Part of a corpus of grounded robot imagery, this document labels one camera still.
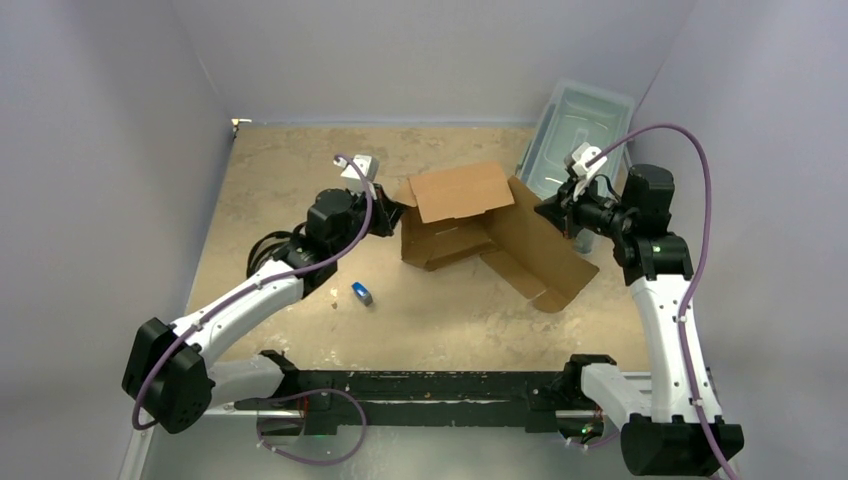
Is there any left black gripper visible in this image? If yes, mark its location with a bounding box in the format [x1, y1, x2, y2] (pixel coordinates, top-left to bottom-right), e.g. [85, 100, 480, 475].
[331, 182, 407, 258]

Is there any brown cardboard box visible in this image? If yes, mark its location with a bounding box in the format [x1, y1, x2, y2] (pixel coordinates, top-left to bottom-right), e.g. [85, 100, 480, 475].
[392, 162, 599, 313]

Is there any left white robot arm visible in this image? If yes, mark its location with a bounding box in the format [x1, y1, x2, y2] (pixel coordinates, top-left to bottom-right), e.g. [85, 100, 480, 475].
[121, 184, 406, 434]

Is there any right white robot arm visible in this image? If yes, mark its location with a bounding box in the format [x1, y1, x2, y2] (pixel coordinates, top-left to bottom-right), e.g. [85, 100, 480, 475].
[535, 165, 744, 477]

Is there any blue and grey small block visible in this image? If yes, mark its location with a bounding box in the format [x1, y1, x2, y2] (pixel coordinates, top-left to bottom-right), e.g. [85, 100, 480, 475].
[351, 282, 373, 307]

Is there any clear plastic storage bin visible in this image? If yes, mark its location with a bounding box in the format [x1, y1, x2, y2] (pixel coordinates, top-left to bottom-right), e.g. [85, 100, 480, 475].
[515, 79, 635, 256]

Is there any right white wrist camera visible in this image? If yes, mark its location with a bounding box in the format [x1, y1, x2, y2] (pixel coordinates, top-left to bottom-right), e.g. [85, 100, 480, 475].
[566, 142, 607, 201]

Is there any black coiled cable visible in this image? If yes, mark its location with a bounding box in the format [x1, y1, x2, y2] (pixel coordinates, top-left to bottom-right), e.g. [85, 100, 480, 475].
[246, 228, 309, 280]

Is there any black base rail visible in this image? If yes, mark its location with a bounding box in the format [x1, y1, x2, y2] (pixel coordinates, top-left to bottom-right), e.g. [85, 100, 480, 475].
[234, 351, 608, 443]

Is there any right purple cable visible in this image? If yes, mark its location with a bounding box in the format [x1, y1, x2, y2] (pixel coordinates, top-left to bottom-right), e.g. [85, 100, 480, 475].
[564, 123, 740, 480]

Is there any aluminium frame rail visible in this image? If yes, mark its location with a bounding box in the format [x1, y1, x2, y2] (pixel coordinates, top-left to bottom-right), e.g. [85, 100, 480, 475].
[117, 370, 740, 480]

